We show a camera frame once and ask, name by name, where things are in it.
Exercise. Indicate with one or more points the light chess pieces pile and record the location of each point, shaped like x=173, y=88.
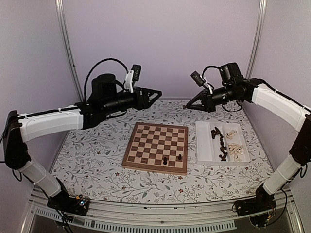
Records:
x=235, y=149

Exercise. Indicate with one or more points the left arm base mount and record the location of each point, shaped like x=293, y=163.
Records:
x=63, y=202

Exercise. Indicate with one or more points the aluminium frame post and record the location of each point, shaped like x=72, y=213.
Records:
x=65, y=37
x=257, y=36

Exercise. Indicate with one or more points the wooden chessboard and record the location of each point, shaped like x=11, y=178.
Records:
x=150, y=143

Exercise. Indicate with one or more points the floral patterned table mat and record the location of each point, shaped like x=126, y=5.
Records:
x=89, y=162

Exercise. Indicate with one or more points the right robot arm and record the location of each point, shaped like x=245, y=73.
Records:
x=293, y=115

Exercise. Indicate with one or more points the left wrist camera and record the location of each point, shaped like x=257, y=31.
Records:
x=133, y=76

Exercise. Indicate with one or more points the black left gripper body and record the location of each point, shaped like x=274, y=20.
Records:
x=113, y=105

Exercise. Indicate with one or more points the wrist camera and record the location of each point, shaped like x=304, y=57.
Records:
x=201, y=82
x=133, y=76

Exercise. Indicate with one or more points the white divided plastic tray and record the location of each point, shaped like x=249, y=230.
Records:
x=212, y=147

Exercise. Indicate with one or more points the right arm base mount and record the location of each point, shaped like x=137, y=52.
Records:
x=262, y=204

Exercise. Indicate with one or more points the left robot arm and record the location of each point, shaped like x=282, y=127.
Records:
x=22, y=130

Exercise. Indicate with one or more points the left aluminium frame post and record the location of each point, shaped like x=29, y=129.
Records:
x=65, y=37

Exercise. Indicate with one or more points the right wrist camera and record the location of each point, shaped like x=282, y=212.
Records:
x=201, y=82

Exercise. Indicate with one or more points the front aluminium rail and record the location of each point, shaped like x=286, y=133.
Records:
x=208, y=217

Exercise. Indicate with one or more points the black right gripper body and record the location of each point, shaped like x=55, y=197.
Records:
x=229, y=95

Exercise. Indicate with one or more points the right aluminium frame post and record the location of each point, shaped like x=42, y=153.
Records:
x=257, y=36

